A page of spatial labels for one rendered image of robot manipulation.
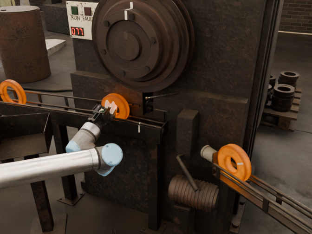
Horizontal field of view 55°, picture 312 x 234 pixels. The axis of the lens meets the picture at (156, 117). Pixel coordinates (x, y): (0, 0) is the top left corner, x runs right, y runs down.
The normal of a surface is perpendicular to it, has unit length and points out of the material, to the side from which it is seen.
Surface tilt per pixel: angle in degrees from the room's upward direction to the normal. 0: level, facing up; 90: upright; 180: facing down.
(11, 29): 90
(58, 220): 0
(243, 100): 0
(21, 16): 90
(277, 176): 0
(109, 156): 49
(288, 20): 90
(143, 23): 90
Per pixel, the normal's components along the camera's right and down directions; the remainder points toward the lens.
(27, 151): -0.08, -0.87
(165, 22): 0.48, -0.12
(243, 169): -0.85, 0.25
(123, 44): -0.41, 0.43
